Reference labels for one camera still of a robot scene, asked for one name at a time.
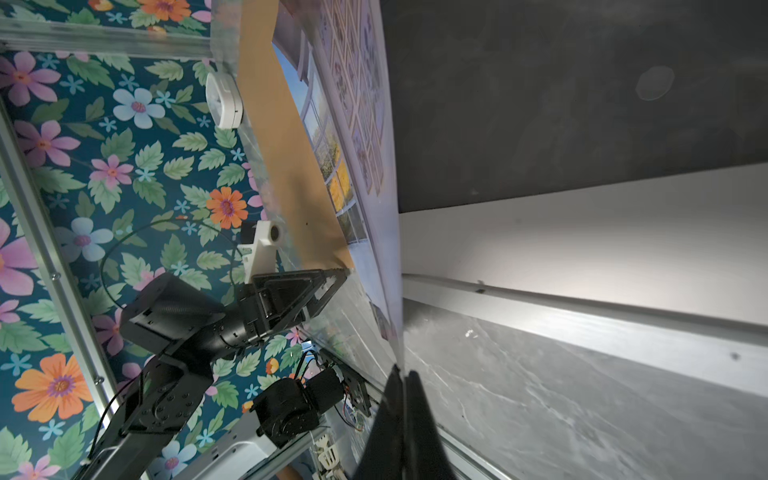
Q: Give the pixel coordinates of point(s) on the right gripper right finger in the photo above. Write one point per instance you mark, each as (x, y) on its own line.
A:
(425, 457)

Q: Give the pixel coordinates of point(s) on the white photo mat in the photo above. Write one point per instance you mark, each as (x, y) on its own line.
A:
(694, 243)

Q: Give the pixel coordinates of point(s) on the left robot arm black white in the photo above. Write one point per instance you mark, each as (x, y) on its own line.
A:
(187, 332)

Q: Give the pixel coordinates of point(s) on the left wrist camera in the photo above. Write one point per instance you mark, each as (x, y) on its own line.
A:
(259, 243)

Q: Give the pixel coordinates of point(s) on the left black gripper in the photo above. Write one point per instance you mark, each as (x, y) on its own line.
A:
(279, 303)

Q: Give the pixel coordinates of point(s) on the white picture frame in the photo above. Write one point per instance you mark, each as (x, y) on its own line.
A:
(721, 352)

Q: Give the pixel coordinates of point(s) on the white round device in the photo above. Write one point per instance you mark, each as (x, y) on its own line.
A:
(224, 100)

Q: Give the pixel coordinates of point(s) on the brown cardboard backing board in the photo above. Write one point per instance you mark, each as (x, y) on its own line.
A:
(302, 198)

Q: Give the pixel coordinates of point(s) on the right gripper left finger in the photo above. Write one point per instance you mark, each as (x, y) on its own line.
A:
(383, 455)

